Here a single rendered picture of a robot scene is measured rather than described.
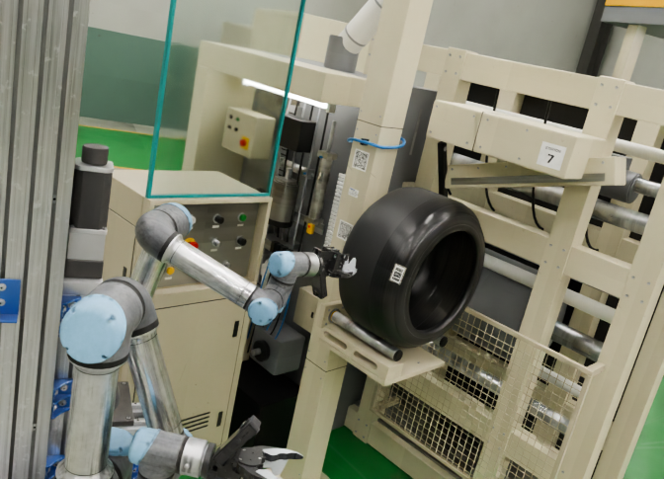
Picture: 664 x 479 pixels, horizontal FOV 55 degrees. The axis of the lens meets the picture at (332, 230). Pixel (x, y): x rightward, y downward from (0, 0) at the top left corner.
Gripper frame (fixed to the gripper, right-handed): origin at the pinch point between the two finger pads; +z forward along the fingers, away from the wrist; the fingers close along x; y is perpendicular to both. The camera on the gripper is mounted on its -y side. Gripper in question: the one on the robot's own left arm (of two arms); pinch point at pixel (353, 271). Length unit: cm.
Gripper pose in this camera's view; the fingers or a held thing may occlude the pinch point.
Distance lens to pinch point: 212.5
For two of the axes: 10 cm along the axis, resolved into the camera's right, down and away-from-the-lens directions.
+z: 6.8, 0.6, 7.3
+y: 2.8, -9.4, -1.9
